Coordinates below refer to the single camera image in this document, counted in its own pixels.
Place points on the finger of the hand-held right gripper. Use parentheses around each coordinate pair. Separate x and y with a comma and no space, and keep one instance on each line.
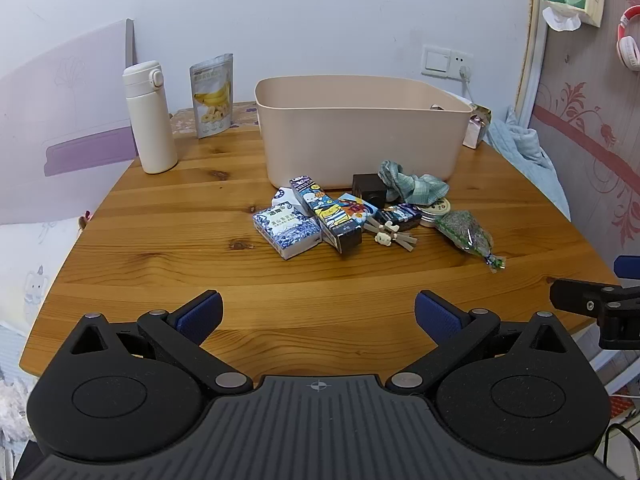
(629,266)
(575,295)

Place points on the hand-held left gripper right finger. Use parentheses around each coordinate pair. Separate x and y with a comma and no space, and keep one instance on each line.
(436,317)

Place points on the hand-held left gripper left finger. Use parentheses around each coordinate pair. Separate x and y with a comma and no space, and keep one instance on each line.
(200,316)

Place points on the bear wooden clips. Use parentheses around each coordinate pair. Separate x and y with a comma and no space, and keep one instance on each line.
(387,237)

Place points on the round metal tin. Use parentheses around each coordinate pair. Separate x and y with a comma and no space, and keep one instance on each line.
(440,210)

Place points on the blue white tissue pack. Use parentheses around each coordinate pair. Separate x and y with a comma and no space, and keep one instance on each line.
(287,235)

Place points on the green checked cloth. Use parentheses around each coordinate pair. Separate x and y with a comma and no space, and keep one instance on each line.
(412,187)

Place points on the long cartoon print box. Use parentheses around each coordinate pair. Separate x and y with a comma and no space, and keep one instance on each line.
(325,215)

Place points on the beige plastic storage bin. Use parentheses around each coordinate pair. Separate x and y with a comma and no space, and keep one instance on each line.
(350,140)

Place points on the dried herb bag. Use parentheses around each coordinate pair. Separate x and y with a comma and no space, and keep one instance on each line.
(462,230)

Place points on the small dark box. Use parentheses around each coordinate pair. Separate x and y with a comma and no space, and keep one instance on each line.
(400,216)

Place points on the orange blue cartoon box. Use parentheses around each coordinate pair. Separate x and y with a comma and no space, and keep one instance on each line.
(361,207)

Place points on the black cube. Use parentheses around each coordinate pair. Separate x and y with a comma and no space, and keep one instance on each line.
(369,190)

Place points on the small white packet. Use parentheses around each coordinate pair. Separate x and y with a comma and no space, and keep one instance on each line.
(286,196)

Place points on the light blue blanket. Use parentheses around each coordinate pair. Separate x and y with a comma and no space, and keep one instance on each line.
(525,155)

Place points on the floral wardrobe door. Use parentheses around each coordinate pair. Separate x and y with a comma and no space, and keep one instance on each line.
(590,110)

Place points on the printed bed sheet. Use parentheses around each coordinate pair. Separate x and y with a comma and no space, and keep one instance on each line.
(30,285)

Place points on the gold snack bag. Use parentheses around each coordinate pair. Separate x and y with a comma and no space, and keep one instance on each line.
(476,127)

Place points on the white thermos bottle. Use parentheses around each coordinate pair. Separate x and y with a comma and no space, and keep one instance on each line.
(150,120)

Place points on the red white headphones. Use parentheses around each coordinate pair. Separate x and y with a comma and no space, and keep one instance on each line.
(630,45)

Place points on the banana chip pouch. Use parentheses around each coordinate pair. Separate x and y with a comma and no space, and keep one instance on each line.
(212,95)

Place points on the pink purple headboard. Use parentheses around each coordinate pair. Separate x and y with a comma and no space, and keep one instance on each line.
(65,110)

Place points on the white power plug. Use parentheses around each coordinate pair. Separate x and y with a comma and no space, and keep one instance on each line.
(465,73)

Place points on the white wall switch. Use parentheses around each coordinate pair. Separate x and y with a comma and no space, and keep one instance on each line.
(436,61)

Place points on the white wall socket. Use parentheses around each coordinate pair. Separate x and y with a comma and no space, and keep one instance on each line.
(462,60)

